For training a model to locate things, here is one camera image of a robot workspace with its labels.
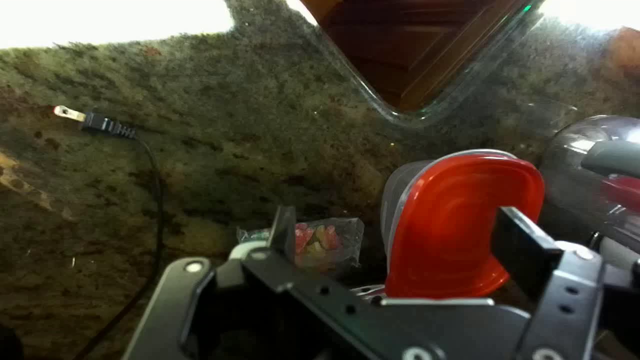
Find black power plug cable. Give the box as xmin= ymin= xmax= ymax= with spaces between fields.
xmin=52 ymin=104 xmax=167 ymax=360

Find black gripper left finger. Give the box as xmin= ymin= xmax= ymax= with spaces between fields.
xmin=268 ymin=203 xmax=300 ymax=262

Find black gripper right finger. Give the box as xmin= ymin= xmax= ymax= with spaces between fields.
xmin=489 ymin=203 xmax=566 ymax=304

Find clear plastic candy bag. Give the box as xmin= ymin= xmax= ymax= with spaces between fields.
xmin=235 ymin=215 xmax=367 ymax=277

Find wooden base cabinet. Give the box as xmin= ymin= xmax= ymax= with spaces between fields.
xmin=298 ymin=0 xmax=536 ymax=116

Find red water filter pitcher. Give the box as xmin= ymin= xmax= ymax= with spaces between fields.
xmin=537 ymin=112 xmax=640 ymax=267

